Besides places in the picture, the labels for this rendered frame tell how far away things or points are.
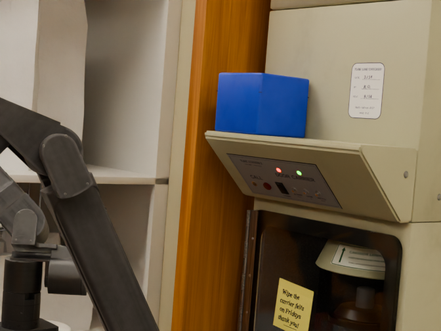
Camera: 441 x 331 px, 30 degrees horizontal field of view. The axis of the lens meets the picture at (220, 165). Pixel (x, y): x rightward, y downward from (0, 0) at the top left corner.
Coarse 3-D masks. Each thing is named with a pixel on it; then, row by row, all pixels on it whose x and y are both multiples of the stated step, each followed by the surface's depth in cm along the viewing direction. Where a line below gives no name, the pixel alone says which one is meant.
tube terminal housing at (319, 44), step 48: (432, 0) 109; (288, 48) 130; (336, 48) 122; (384, 48) 115; (432, 48) 110; (336, 96) 121; (384, 96) 114; (432, 96) 110; (384, 144) 114; (432, 144) 111; (432, 192) 112; (432, 240) 113; (432, 288) 114
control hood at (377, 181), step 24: (216, 144) 126; (240, 144) 121; (264, 144) 117; (288, 144) 113; (312, 144) 109; (336, 144) 106; (360, 144) 103; (336, 168) 109; (360, 168) 105; (384, 168) 106; (408, 168) 109; (336, 192) 113; (360, 192) 109; (384, 192) 106; (408, 192) 109; (384, 216) 110; (408, 216) 110
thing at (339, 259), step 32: (288, 224) 127; (320, 224) 122; (256, 256) 132; (288, 256) 127; (320, 256) 121; (352, 256) 116; (384, 256) 112; (256, 288) 132; (320, 288) 121; (352, 288) 116; (384, 288) 112; (256, 320) 132; (320, 320) 121; (352, 320) 116; (384, 320) 112
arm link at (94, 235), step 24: (48, 144) 87; (72, 144) 88; (48, 168) 88; (72, 168) 88; (48, 192) 90; (72, 192) 89; (96, 192) 92; (72, 216) 91; (96, 216) 93; (72, 240) 92; (96, 240) 93; (96, 264) 93; (120, 264) 94; (96, 288) 93; (120, 288) 94; (96, 312) 96; (120, 312) 94; (144, 312) 95
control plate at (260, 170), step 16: (240, 160) 125; (256, 160) 121; (272, 160) 118; (256, 176) 125; (272, 176) 122; (288, 176) 119; (304, 176) 116; (320, 176) 113; (256, 192) 129; (272, 192) 126; (320, 192) 116
